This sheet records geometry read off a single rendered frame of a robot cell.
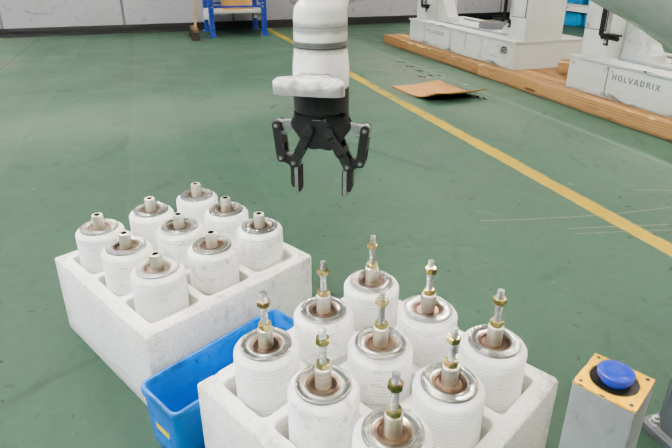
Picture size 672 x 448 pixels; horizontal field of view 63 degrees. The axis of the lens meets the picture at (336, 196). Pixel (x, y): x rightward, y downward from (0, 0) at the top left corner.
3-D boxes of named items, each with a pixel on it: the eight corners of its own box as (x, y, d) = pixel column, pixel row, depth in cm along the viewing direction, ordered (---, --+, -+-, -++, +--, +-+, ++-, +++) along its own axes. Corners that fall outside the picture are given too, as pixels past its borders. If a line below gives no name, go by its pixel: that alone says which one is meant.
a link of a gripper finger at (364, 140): (361, 126, 73) (350, 165, 76) (374, 130, 73) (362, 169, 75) (364, 120, 76) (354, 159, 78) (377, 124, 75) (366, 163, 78)
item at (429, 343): (384, 405, 93) (388, 317, 86) (403, 370, 101) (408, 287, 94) (440, 425, 90) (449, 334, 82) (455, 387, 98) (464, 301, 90)
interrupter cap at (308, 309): (306, 330, 84) (306, 326, 83) (295, 302, 90) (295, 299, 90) (353, 321, 86) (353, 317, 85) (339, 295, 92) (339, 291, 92)
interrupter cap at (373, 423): (381, 470, 61) (381, 466, 61) (349, 423, 67) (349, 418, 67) (437, 446, 64) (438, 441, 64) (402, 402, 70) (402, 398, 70)
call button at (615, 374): (602, 366, 67) (605, 353, 66) (637, 383, 65) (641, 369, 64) (589, 383, 65) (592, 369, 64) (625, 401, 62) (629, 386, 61)
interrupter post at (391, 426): (389, 445, 64) (390, 424, 63) (378, 430, 66) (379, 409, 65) (406, 438, 65) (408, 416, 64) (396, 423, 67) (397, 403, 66)
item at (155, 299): (177, 327, 113) (167, 250, 106) (204, 348, 107) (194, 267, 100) (134, 349, 107) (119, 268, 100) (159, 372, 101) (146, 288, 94)
